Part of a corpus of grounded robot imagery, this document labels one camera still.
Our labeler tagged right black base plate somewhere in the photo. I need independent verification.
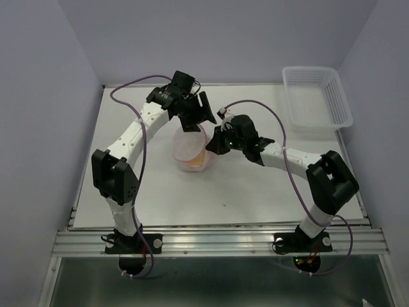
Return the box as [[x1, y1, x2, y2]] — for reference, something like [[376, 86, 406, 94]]
[[272, 232, 333, 254]]

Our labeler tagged beige bra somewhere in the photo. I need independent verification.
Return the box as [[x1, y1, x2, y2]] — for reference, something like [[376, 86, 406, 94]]
[[187, 150, 205, 168]]

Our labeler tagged white plastic basket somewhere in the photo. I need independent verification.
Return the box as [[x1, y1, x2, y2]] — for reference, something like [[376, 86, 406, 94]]
[[282, 66, 353, 132]]

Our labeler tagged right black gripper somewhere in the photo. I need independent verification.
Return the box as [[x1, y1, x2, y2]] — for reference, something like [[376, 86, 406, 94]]
[[204, 123, 246, 155]]

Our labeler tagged white mesh laundry bag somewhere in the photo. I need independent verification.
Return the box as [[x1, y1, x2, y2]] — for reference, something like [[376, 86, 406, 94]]
[[172, 125, 215, 172]]

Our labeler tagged aluminium frame rail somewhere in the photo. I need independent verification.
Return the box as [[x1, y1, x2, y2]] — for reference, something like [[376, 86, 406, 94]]
[[52, 225, 389, 258]]

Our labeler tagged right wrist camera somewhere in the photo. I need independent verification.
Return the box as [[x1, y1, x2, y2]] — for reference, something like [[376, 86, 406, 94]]
[[217, 107, 235, 131]]

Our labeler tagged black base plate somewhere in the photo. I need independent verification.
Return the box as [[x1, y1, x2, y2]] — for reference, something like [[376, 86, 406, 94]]
[[272, 232, 333, 254], [100, 233, 163, 255]]

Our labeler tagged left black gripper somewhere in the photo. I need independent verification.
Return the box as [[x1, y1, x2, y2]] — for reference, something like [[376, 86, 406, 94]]
[[176, 91, 216, 132]]

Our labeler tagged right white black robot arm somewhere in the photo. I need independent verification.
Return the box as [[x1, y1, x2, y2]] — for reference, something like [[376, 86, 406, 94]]
[[206, 113, 359, 249]]

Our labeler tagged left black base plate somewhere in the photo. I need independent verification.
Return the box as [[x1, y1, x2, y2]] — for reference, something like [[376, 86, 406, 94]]
[[100, 233, 163, 255]]

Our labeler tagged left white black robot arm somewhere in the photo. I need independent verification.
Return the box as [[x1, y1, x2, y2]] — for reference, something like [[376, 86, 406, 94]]
[[91, 70, 217, 252]]

